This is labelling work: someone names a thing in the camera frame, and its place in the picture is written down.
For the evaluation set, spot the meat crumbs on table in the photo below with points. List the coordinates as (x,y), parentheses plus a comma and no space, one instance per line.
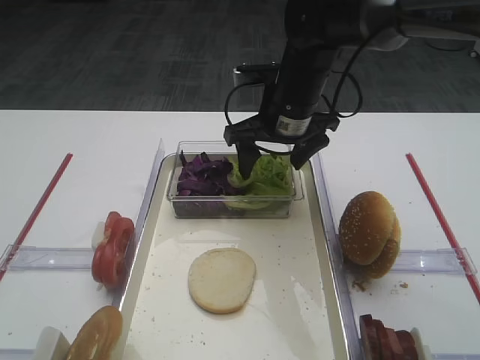
(369,287)

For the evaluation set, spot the sesame bun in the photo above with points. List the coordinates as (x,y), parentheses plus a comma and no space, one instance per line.
(384,262)
(367,226)

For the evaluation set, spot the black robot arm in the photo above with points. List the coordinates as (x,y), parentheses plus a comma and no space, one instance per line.
(316,31)

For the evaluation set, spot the sliced meat patties stack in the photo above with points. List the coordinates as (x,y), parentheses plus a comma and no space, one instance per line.
(382,343)

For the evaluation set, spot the upper left clear rail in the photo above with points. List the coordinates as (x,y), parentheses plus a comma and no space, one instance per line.
(30,258)

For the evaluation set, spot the rear sesame bun top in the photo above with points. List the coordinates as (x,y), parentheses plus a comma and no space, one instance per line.
(384,262)

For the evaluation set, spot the left red strip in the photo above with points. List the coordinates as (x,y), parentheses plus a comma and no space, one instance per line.
(35,215)

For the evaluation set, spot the right red strip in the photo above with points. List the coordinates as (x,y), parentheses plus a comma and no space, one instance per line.
(442,221)

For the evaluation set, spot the front sesame bun top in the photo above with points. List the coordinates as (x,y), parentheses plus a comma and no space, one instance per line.
(367,226)

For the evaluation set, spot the green lettuce pile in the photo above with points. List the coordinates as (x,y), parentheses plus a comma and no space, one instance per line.
(270,180)

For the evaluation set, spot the white bun holder block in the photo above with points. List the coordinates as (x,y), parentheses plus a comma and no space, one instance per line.
(51,345)

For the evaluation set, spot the white tomato holder block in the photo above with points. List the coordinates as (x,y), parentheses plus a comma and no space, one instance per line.
(98,235)

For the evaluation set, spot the red strip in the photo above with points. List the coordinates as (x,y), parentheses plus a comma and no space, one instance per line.
(442,221)
(35,215)

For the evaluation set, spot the purple cabbage shreds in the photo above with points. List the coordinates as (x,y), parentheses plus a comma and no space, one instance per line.
(205,177)

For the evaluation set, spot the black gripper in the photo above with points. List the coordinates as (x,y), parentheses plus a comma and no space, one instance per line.
(308,135)

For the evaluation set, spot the lower left clear rail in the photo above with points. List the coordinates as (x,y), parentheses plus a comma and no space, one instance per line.
(17,354)

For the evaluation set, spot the upper right clear rail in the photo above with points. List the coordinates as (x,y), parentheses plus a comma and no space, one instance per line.
(446,261)

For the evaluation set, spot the browned bun bottom slice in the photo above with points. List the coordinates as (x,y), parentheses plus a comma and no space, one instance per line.
(98,336)

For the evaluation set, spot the long clear rail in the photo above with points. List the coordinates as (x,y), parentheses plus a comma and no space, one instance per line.
(350,335)
(119,299)

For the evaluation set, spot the front tomato slice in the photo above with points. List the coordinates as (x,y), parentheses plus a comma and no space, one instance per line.
(108,266)

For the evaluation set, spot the right long clear rail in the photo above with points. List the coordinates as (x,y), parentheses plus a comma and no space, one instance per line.
(350,335)

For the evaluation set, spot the white bun base slice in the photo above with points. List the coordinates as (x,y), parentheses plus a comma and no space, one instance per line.
(220,280)

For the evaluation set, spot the left long clear rail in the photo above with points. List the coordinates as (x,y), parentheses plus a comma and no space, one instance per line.
(119,299)

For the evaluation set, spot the rear tomato slice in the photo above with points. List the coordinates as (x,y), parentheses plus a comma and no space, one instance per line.
(112,217)

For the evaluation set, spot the clear plastic salad container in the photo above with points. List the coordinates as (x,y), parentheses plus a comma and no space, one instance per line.
(214,206)

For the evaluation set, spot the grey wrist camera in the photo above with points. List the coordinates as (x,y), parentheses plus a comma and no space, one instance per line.
(255,73)

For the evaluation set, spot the silver metal tray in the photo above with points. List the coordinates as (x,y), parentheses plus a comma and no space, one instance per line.
(292,312)

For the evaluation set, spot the lower right clear rail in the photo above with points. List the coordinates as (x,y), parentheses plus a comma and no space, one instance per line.
(452,356)

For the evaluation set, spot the tomato slice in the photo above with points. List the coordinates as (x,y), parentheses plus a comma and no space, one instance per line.
(108,266)
(112,217)

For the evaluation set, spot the white meat holder block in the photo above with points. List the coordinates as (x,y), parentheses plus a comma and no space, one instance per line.
(423,350)

